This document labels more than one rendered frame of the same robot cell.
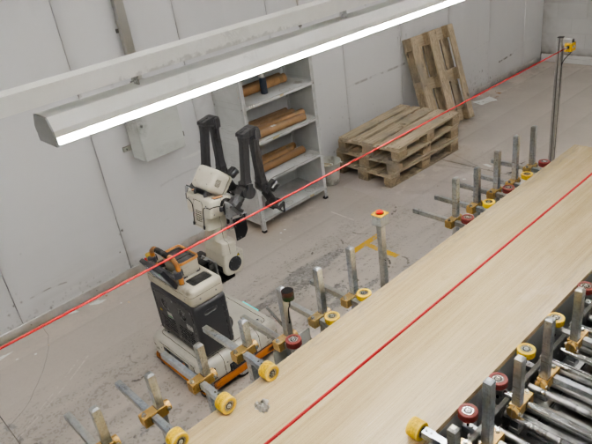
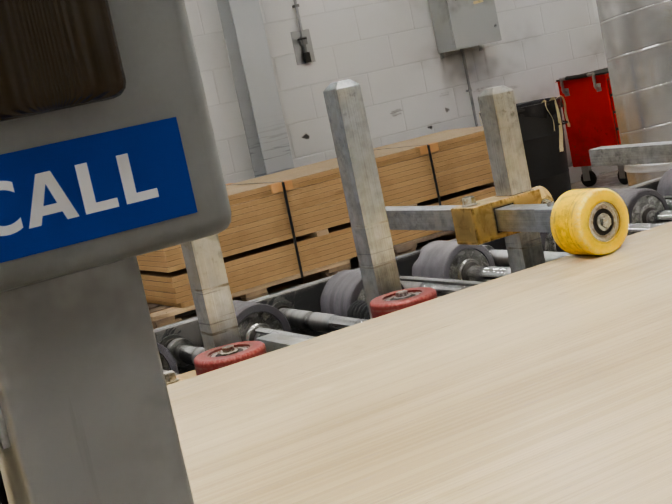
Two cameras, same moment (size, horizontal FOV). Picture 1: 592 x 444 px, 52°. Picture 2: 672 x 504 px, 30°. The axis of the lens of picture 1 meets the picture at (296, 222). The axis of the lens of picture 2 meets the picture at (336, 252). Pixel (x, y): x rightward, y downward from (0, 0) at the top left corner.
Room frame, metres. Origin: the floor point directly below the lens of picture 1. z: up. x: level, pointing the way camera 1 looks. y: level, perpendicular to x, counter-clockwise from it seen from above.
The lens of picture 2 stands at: (3.18, -0.34, 1.18)
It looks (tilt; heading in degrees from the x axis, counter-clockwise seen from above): 8 degrees down; 192
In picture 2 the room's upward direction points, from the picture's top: 12 degrees counter-clockwise
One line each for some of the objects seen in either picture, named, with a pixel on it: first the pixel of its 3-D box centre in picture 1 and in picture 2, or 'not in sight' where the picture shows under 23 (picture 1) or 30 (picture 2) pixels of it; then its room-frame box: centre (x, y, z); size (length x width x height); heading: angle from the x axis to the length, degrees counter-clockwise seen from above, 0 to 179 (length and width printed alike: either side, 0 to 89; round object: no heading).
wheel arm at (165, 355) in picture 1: (192, 376); not in sight; (2.13, 0.57, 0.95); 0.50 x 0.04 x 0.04; 40
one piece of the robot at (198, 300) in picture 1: (193, 296); not in sight; (3.33, 0.75, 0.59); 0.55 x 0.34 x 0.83; 39
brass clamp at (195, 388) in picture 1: (203, 380); not in sight; (2.10, 0.52, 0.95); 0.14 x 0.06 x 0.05; 130
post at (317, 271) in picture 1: (321, 305); not in sight; (2.59, -0.07, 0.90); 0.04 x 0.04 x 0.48; 40
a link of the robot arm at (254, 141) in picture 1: (256, 159); not in sight; (3.51, 0.18, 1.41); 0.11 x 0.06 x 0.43; 40
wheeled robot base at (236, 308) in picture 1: (216, 339); not in sight; (3.39, 0.67, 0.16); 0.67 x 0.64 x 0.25; 129
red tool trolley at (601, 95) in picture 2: not in sight; (621, 122); (-6.06, -0.02, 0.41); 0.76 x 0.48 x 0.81; 137
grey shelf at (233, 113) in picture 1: (271, 139); not in sight; (5.56, 0.11, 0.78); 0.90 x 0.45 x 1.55; 130
